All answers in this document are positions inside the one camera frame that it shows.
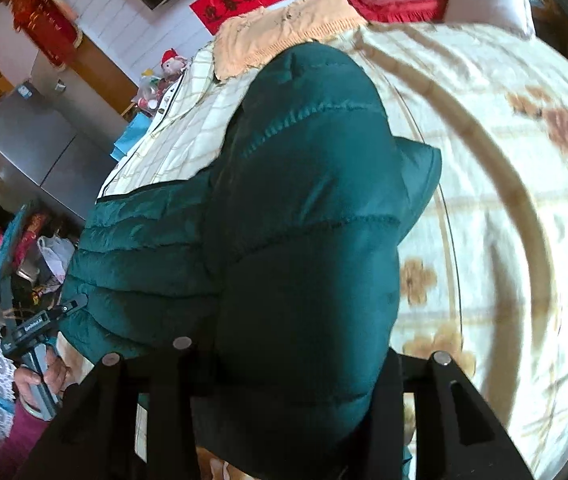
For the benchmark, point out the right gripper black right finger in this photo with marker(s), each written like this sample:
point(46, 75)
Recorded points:
point(459, 436)

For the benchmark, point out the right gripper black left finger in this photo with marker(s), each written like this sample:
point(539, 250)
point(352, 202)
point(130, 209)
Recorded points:
point(128, 419)

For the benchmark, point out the dark green puffer jacket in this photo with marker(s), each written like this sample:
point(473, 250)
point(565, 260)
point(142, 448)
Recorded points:
point(279, 261)

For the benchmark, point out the person's left hand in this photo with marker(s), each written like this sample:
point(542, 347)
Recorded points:
point(56, 377)

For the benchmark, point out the floral cream bed quilt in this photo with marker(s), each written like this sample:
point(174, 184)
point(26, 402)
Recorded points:
point(483, 273)

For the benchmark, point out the grey refrigerator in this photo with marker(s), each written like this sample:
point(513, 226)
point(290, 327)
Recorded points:
point(47, 155)

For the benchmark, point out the pink plush pig toy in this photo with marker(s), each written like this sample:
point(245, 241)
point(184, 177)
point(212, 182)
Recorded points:
point(173, 65)

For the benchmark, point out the beige ruffled pillow cover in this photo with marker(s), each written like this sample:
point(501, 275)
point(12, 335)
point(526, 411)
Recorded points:
point(253, 39)

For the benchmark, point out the red ruffled cushion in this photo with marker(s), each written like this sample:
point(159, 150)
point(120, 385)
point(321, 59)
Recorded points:
point(397, 11)

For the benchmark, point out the red hanging wall ornament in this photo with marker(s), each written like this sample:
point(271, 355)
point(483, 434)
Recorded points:
point(49, 27)

